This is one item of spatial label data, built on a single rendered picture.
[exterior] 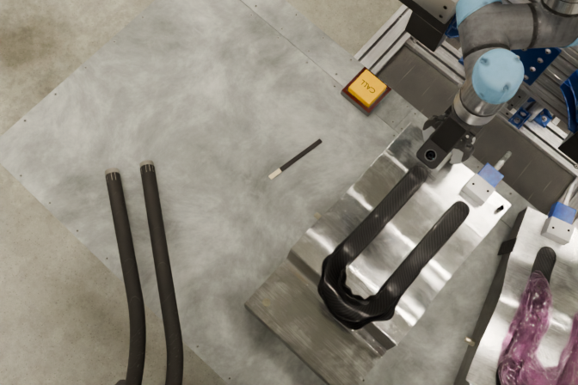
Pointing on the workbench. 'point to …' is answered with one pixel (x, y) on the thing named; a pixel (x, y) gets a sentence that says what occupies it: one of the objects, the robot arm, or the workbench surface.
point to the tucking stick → (295, 159)
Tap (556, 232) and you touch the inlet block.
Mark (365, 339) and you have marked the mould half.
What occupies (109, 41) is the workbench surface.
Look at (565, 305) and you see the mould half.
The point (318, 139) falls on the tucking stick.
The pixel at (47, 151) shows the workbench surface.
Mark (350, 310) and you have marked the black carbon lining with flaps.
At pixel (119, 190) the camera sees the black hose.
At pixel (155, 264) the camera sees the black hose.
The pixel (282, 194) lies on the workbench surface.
